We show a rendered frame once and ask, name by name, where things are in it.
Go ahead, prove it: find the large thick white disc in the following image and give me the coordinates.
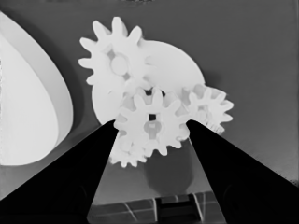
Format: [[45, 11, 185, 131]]
[[0, 10, 75, 167]]

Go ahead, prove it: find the white round carrier with pins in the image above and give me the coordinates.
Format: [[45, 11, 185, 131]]
[[92, 38, 206, 126]]

